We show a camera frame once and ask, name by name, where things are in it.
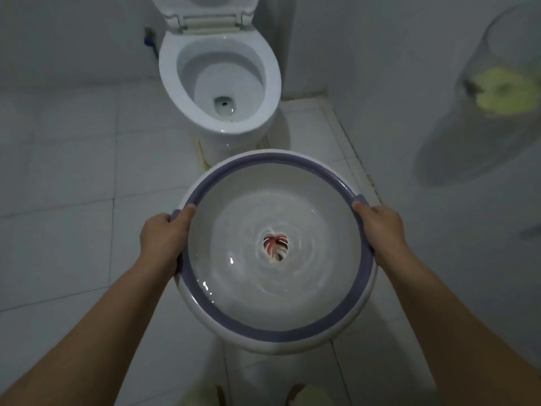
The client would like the person's right forearm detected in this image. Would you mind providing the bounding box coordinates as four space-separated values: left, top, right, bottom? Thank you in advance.
376 245 541 406

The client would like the white toilet bowl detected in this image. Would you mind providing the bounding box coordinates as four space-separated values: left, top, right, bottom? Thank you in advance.
158 29 283 165

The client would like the white basin with purple rim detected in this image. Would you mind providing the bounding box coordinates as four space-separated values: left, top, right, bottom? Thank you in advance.
172 149 378 356

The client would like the person's left forearm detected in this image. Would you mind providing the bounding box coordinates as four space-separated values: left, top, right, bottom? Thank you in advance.
0 253 177 406

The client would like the white toilet seat lid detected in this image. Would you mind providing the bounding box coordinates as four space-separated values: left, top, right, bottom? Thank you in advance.
149 0 260 35

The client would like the person's left hand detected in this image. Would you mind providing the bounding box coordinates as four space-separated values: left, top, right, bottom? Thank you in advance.
139 204 197 279

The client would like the person's right slipper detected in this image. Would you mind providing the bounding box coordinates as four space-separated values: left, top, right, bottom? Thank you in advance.
287 384 336 406

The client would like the clear plastic bag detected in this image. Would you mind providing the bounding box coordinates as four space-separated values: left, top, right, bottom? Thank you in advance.
413 1 541 187

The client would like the person's right hand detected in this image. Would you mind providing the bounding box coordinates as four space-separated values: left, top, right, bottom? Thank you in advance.
352 200 411 271

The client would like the yellow sponge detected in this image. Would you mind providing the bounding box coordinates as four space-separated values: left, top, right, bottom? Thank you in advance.
464 65 541 118

